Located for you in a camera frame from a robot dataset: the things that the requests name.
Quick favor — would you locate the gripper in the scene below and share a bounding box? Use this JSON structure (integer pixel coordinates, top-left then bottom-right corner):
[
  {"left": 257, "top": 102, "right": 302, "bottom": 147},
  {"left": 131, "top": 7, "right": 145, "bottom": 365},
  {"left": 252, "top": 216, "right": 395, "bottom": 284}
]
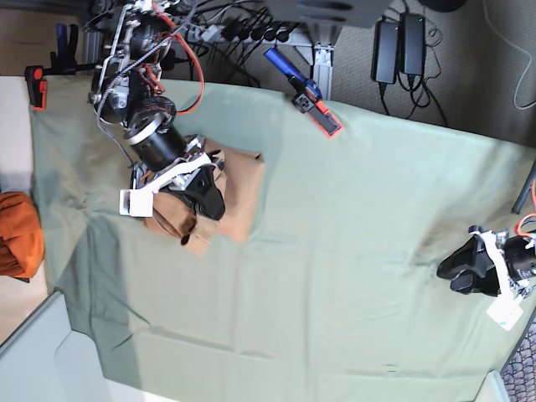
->
[
  {"left": 436, "top": 225, "right": 535, "bottom": 299},
  {"left": 125, "top": 116, "right": 225, "bottom": 220}
]

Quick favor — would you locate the light orange T-shirt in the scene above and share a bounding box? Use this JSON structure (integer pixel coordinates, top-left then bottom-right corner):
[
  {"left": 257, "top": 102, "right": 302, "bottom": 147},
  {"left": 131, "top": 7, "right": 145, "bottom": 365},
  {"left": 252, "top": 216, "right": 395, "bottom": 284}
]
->
[{"left": 143, "top": 138, "right": 265, "bottom": 255}]

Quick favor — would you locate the green table cloth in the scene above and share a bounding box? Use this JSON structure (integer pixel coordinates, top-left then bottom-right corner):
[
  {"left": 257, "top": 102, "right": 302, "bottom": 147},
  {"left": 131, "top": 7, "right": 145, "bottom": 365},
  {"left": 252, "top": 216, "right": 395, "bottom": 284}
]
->
[{"left": 31, "top": 76, "right": 535, "bottom": 401}]

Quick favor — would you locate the blue clamp at middle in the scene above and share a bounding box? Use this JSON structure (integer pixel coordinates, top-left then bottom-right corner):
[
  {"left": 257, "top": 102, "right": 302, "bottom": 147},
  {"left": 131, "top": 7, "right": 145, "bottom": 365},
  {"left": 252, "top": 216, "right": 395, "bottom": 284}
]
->
[{"left": 264, "top": 48, "right": 343, "bottom": 138}]

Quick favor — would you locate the blue clamp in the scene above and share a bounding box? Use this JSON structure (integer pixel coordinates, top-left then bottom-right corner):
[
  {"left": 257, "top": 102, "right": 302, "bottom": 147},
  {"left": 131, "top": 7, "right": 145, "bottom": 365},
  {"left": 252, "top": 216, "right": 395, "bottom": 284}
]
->
[
  {"left": 264, "top": 48, "right": 343, "bottom": 138},
  {"left": 24, "top": 23, "right": 96, "bottom": 111}
]

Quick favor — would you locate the dark orange cloth pile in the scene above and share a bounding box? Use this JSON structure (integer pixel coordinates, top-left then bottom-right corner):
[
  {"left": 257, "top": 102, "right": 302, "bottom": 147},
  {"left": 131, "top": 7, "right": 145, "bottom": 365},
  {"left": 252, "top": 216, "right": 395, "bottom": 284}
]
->
[{"left": 1, "top": 192, "right": 44, "bottom": 283}]

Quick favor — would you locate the blue clamp at left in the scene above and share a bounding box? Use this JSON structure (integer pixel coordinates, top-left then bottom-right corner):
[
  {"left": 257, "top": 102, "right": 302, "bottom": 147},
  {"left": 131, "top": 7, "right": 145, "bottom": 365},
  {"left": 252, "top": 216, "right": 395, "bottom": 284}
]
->
[{"left": 24, "top": 23, "right": 96, "bottom": 111}]

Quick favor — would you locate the grey plastic bin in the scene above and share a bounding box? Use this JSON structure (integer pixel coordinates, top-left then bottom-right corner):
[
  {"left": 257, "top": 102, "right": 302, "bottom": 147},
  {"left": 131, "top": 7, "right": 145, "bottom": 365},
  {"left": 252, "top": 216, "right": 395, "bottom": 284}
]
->
[{"left": 1, "top": 291, "right": 111, "bottom": 401}]

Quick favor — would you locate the black power adapter left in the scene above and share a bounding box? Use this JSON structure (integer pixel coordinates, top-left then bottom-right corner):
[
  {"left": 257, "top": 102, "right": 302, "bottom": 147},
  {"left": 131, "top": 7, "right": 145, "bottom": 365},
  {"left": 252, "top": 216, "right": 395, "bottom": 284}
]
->
[{"left": 371, "top": 19, "right": 399, "bottom": 85}]

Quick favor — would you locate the black power adapter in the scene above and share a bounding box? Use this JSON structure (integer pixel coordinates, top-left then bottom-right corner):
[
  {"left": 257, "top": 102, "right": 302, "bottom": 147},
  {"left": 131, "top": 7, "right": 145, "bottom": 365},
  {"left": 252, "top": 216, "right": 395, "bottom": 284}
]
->
[
  {"left": 371, "top": 19, "right": 399, "bottom": 85},
  {"left": 399, "top": 13, "right": 425, "bottom": 76}
]

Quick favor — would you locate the black power adapter right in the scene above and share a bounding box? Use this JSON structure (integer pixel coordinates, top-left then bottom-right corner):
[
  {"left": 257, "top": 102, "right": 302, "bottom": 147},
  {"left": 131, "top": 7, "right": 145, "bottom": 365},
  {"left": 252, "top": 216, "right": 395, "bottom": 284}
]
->
[{"left": 399, "top": 13, "right": 425, "bottom": 76}]

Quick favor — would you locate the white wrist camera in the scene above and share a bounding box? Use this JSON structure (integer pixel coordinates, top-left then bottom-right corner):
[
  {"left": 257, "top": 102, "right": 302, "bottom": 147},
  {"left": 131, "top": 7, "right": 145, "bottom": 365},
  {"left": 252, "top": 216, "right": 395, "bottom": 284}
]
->
[
  {"left": 487, "top": 295, "right": 523, "bottom": 332},
  {"left": 119, "top": 189, "right": 154, "bottom": 218}
]

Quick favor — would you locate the aluminium frame post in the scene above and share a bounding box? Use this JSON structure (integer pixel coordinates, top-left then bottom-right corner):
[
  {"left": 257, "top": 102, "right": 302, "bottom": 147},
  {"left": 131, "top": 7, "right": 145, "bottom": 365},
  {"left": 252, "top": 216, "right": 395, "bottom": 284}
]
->
[{"left": 307, "top": 23, "right": 342, "bottom": 101}]

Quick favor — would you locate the white cable on floor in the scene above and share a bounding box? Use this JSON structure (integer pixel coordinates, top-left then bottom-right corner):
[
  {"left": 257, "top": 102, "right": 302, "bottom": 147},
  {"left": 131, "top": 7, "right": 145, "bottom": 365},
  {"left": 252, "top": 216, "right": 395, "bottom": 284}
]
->
[{"left": 481, "top": 0, "right": 536, "bottom": 111}]

